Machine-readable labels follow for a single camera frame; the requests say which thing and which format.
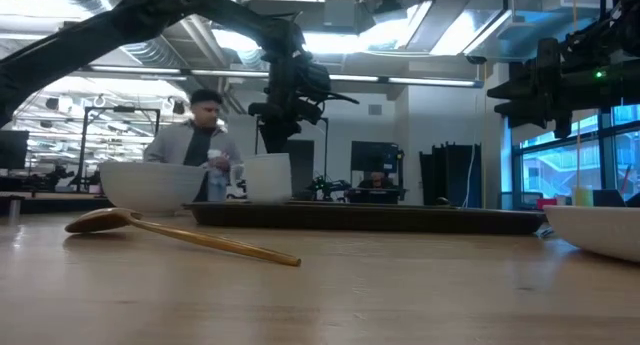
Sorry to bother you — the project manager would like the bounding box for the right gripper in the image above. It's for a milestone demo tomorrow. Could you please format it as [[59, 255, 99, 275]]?
[[487, 37, 601, 139]]

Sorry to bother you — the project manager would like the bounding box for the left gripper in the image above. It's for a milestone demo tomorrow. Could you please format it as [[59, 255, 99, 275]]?
[[248, 49, 324, 155]]

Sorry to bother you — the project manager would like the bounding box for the white ceramic mug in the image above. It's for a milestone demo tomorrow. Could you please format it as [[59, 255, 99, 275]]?
[[243, 152, 293, 205]]

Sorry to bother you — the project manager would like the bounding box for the dark brown serving tray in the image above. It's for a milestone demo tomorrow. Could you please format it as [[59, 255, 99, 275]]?
[[182, 200, 547, 236]]

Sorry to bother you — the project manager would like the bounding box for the white ribbed bowl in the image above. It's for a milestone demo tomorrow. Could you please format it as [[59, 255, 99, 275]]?
[[98, 161, 207, 217]]

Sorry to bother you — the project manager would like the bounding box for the white ceramic plate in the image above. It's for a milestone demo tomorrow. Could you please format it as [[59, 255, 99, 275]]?
[[543, 204, 640, 264]]

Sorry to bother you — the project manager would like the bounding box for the wooden spoon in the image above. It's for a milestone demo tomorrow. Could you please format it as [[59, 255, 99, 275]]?
[[64, 207, 303, 268]]

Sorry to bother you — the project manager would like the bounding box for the clear plastic bottle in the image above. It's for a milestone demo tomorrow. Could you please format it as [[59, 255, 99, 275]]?
[[206, 148, 231, 203]]

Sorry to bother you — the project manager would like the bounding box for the black monitor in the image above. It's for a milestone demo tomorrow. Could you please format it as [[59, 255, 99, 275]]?
[[0, 129, 30, 170], [349, 140, 405, 174]]

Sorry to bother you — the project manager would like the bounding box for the black folded partition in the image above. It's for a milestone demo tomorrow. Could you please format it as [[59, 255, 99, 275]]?
[[418, 141, 483, 209]]

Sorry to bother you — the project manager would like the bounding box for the person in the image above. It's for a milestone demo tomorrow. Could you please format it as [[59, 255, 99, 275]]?
[[357, 170, 399, 191], [143, 88, 245, 204]]

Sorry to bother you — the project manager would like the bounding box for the yellow-green cup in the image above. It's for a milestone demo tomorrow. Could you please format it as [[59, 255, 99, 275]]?
[[572, 185, 595, 208]]

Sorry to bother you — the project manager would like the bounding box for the dark laptop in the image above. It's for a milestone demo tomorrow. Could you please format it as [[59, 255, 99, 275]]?
[[592, 188, 627, 208]]

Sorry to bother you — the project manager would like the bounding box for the grey ceiling box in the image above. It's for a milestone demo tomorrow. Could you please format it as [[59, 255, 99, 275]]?
[[322, 0, 358, 29]]

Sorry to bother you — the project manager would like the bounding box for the dark side table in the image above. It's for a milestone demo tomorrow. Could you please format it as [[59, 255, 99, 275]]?
[[0, 191, 116, 217]]

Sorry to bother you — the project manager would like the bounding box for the black metal frame stand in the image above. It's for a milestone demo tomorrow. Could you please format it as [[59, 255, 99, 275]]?
[[253, 114, 330, 186], [74, 105, 162, 194]]

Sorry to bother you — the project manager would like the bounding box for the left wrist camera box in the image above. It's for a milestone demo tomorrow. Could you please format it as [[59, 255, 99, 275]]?
[[298, 59, 334, 104]]

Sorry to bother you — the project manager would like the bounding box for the yellow cable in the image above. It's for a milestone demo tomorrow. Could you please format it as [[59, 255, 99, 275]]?
[[572, 0, 585, 189]]

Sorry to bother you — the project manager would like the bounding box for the white hanging cable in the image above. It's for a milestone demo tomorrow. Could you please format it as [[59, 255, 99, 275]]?
[[462, 143, 477, 209]]

